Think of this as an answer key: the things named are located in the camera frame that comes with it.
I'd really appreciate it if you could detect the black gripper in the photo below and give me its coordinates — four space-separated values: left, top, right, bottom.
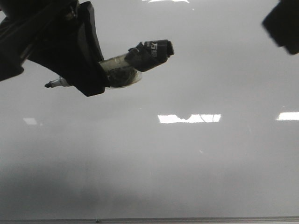
0 0 109 97
262 0 299 55

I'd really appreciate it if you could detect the black capped whiteboard marker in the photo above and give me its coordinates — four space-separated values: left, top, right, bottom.
45 40 174 96

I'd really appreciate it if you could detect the white whiteboard with aluminium frame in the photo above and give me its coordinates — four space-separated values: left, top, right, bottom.
0 0 299 219

